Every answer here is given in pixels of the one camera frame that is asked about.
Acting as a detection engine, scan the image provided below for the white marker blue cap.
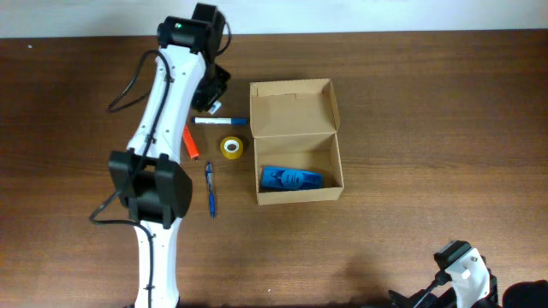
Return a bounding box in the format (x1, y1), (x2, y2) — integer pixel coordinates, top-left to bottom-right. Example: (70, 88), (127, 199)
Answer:
(192, 117), (248, 126)

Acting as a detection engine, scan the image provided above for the orange stapler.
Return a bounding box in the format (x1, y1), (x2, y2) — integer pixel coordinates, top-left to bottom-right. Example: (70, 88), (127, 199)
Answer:
(182, 125), (200, 160)

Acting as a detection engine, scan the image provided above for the yellow tape roll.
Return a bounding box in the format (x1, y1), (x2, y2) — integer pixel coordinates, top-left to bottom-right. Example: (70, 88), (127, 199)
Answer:
(220, 136), (244, 160)

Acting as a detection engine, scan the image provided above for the blue ballpoint pen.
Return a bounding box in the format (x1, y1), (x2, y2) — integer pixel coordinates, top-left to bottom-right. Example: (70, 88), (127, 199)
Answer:
(205, 162), (217, 219)

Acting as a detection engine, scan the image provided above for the brown cardboard box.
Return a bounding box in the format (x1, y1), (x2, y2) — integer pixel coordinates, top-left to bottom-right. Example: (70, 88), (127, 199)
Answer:
(249, 79), (344, 205)

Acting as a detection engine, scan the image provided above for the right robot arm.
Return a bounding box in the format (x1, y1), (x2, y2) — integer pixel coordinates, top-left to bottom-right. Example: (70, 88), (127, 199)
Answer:
(389, 240), (547, 308)

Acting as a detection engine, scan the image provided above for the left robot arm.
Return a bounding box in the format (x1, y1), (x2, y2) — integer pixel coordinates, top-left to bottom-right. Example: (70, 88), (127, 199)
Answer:
(109, 3), (230, 307)

